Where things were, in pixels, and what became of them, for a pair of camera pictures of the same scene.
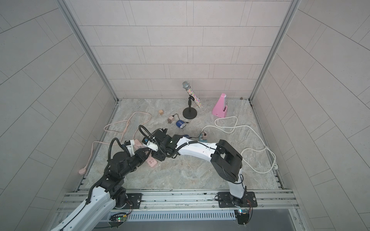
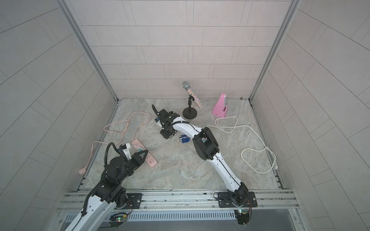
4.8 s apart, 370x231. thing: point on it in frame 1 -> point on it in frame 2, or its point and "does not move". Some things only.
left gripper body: [135, 161] does not move
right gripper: [158, 155] -> [165, 133]
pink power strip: [138, 146] does not move
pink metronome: [220, 108] does not move
